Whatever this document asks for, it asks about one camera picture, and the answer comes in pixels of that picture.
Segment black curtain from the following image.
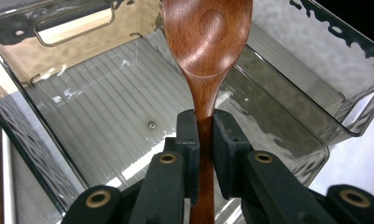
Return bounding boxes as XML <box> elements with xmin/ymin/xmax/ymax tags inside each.
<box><xmin>313</xmin><ymin>0</ymin><xmax>374</xmax><ymax>49</ymax></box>

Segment white chopstick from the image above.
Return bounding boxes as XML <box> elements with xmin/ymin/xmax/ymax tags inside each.
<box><xmin>1</xmin><ymin>129</ymin><xmax>17</xmax><ymax>224</ymax></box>

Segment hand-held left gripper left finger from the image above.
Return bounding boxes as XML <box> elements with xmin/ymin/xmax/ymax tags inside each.
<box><xmin>163</xmin><ymin>108</ymin><xmax>201</xmax><ymax>206</ymax></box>

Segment clear grey plastic bin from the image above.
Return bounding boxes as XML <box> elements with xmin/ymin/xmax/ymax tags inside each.
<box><xmin>245</xmin><ymin>0</ymin><xmax>374</xmax><ymax>138</ymax></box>
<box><xmin>0</xmin><ymin>0</ymin><xmax>332</xmax><ymax>220</ymax></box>

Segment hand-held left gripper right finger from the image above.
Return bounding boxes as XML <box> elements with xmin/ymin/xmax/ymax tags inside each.
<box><xmin>213</xmin><ymin>108</ymin><xmax>254</xmax><ymax>201</ymax></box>

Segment brown wooden spoon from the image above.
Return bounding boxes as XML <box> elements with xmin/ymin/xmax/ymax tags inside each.
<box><xmin>161</xmin><ymin>0</ymin><xmax>255</xmax><ymax>224</ymax></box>

